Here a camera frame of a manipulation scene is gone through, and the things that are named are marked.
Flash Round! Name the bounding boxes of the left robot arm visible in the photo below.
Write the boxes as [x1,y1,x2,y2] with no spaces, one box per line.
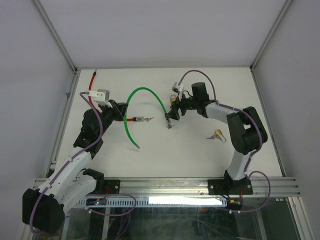
[22,100,128,234]

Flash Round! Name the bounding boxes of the white slotted cable duct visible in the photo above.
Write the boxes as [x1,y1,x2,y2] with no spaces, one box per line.
[74,196,227,209]

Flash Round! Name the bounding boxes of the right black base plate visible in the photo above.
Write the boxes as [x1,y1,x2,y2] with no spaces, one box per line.
[207,178,253,195]

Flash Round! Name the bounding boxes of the green cable lock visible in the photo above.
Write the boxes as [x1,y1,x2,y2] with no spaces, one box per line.
[123,86,172,150]

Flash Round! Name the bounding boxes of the large brass padlock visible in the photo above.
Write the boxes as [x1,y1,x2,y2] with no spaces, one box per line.
[170,94,177,104]

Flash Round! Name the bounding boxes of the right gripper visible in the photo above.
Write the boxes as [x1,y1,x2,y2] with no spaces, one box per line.
[165,91,199,120]

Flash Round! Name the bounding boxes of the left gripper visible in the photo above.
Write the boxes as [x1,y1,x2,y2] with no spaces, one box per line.
[97,99,129,138]

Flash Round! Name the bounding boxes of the red cable lock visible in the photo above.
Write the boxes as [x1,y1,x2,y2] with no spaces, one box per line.
[88,69,147,122]

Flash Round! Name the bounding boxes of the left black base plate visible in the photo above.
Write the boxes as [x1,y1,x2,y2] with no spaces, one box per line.
[100,179,121,195]

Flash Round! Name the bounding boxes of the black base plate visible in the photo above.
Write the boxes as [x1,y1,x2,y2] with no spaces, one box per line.
[207,178,253,195]
[100,179,121,195]

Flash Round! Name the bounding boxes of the green lock keys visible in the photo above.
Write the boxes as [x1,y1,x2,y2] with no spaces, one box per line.
[166,124,174,129]

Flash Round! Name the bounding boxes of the small padlock key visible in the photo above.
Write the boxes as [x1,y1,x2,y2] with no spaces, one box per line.
[207,134,217,140]

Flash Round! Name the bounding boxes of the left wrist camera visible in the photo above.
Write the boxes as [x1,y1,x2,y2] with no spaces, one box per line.
[88,89,112,108]

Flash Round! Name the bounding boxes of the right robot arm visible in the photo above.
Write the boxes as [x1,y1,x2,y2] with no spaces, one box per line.
[165,82,268,196]

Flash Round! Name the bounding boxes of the small brass padlock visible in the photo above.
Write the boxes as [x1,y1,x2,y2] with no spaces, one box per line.
[214,129,227,143]

